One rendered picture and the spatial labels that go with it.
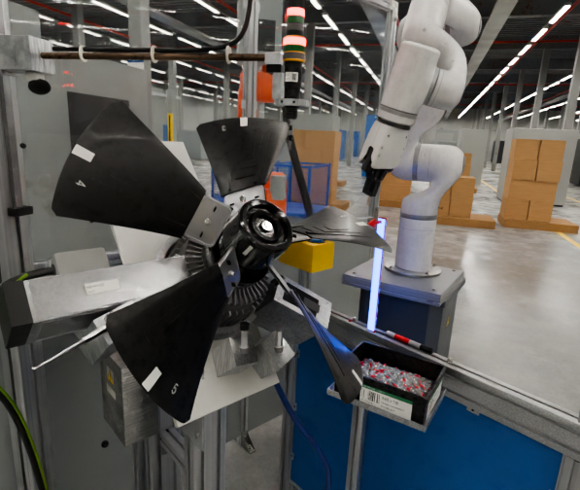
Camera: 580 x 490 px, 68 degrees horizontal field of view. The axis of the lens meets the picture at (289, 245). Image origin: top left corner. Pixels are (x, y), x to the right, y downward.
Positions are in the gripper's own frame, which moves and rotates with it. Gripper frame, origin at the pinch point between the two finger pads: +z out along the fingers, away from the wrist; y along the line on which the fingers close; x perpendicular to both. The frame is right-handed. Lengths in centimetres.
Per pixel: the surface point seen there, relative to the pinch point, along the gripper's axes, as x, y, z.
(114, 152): -15, 55, -2
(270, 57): -13.7, 26.8, -22.0
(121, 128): -17, 53, -6
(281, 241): 5.6, 30.1, 8.0
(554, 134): -342, -1164, 43
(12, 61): -57, 62, -7
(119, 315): 12, 63, 11
